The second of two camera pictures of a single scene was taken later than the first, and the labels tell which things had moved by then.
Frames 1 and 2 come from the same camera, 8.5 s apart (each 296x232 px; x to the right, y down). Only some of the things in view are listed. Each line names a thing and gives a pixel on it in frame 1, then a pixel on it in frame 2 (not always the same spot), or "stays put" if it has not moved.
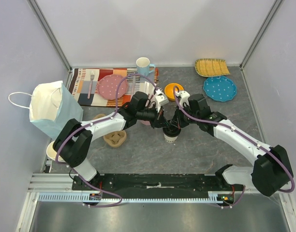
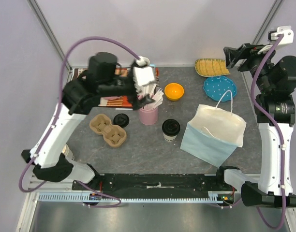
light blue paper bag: [51, 106] → [212, 134]
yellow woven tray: [209, 67] stays put
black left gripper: [160, 121] → [138, 104]
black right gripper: [178, 118] → [241, 56]
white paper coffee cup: [170, 139] stays put
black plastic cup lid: [171, 131] stays put
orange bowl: [169, 91] stays put
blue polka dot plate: [220, 88] stays put
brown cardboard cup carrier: [114, 139] stays put
